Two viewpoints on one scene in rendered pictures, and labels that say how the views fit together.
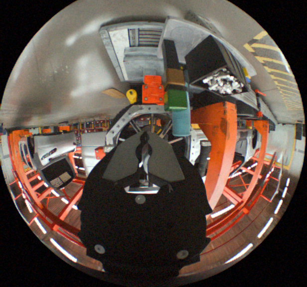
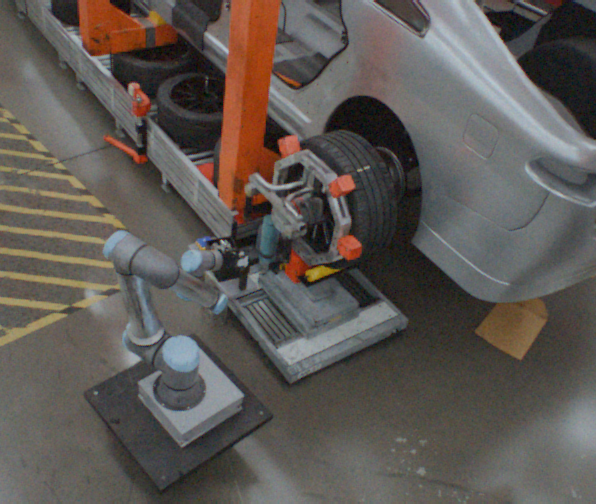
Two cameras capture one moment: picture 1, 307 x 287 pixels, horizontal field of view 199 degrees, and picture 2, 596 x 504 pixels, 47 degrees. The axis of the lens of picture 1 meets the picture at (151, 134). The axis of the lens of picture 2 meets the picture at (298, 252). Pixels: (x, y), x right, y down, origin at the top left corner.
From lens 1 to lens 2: 3.16 m
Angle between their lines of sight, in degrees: 61
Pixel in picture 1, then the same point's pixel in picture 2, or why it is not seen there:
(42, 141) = not seen: outside the picture
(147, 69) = (311, 292)
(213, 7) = (184, 322)
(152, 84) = (291, 270)
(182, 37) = (233, 287)
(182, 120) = (265, 233)
